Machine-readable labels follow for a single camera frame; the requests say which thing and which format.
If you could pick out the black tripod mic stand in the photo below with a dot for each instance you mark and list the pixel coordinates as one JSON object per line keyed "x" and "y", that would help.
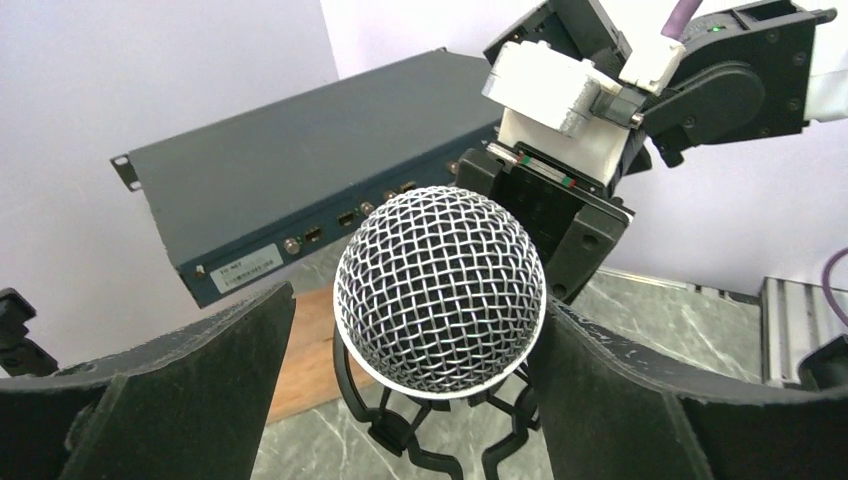
{"x": 443, "y": 436}

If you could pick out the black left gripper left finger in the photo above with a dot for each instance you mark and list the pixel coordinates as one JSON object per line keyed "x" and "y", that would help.
{"x": 190, "y": 404}

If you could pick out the black silver handheld microphone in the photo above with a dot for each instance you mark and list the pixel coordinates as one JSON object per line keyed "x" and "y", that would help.
{"x": 440, "y": 293}

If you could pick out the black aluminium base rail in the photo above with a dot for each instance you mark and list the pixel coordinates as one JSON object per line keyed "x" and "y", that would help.
{"x": 758, "y": 338}

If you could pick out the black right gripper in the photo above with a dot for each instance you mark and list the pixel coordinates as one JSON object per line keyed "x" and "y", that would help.
{"x": 572, "y": 220}

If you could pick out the dark teal rack unit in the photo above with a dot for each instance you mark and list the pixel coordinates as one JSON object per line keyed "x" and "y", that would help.
{"x": 239, "y": 199}

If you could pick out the black round-base mic stand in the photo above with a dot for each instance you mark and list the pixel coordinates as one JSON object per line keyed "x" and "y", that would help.
{"x": 21, "y": 356}

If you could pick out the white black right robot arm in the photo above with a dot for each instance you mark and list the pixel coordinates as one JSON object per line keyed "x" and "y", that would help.
{"x": 753, "y": 71}

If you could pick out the wooden board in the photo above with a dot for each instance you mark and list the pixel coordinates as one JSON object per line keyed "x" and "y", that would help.
{"x": 307, "y": 377}

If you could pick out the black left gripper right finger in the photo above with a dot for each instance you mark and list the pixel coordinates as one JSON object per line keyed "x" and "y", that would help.
{"x": 611, "y": 408}

